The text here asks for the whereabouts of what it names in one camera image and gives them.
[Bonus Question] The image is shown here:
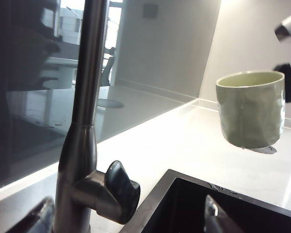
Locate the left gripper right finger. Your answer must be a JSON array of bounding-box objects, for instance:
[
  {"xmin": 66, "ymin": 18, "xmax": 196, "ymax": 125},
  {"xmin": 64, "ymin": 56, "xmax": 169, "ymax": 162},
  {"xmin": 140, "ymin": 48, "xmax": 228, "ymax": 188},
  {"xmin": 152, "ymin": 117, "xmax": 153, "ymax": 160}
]
[{"xmin": 205, "ymin": 194, "xmax": 236, "ymax": 233}]

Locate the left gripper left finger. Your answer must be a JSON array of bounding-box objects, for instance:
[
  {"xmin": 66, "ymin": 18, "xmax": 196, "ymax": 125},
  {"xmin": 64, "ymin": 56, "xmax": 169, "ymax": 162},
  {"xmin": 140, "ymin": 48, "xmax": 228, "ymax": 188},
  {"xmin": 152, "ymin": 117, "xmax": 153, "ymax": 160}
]
[{"xmin": 4, "ymin": 196, "xmax": 55, "ymax": 233}]

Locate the pale green ceramic mug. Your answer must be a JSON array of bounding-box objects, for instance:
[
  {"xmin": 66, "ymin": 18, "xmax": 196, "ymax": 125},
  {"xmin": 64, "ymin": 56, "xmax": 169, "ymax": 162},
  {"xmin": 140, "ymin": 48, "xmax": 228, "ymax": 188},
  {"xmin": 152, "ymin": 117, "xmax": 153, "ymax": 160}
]
[{"xmin": 215, "ymin": 70, "xmax": 286, "ymax": 149}]

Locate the steel faucet lever handle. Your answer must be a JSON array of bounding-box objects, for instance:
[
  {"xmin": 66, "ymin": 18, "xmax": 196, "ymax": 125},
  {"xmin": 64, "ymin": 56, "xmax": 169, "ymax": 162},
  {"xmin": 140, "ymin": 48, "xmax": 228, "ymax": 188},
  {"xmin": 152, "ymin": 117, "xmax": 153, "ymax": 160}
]
[{"xmin": 72, "ymin": 160, "xmax": 141, "ymax": 225}]

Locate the black rectangular sink basin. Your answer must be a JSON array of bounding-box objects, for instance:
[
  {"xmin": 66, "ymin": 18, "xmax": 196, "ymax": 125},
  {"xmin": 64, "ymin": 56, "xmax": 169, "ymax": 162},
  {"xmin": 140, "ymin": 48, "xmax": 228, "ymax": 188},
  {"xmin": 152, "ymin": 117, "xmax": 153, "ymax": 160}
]
[{"xmin": 118, "ymin": 169, "xmax": 291, "ymax": 233}]

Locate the stainless steel gooseneck faucet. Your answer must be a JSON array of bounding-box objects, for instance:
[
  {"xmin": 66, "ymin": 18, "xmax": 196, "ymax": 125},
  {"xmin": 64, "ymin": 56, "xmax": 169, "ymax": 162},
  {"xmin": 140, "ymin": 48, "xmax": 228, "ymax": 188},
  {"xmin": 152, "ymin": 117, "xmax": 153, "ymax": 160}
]
[{"xmin": 52, "ymin": 0, "xmax": 110, "ymax": 233}]

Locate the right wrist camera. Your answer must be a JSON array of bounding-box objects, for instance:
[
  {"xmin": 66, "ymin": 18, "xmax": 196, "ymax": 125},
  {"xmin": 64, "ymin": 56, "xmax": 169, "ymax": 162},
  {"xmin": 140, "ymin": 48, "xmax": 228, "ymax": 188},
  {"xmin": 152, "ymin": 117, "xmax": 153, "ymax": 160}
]
[{"xmin": 274, "ymin": 12, "xmax": 291, "ymax": 43}]

